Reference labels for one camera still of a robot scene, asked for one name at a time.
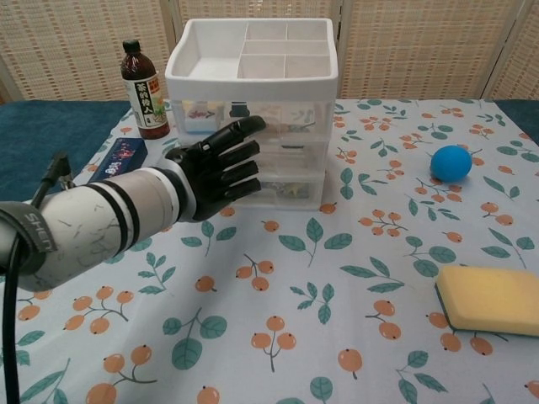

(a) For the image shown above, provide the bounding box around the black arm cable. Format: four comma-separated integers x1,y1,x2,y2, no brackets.
0,153,72,404

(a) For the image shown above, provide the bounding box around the white plastic drawer organizer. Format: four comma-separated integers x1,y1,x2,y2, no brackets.
164,18,339,211

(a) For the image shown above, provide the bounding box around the floral print tablecloth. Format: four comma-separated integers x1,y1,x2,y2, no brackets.
0,98,539,404

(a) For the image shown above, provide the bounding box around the dark sauce bottle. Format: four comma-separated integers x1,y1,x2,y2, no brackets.
120,39,171,140

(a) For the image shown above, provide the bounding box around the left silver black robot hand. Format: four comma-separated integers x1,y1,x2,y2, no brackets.
164,115,269,222

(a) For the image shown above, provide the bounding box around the white mahjong tile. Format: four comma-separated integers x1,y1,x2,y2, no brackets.
184,104,220,134

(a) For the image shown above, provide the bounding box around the blue ball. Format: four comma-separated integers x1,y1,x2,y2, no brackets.
430,145,472,183

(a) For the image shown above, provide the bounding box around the dark blue rectangular box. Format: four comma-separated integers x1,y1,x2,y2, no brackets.
87,136,148,183

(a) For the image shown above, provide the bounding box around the yellow sponge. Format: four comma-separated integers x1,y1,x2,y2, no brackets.
434,264,539,337

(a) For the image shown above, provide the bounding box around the woven folding screen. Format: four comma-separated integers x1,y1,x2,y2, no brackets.
0,0,539,103

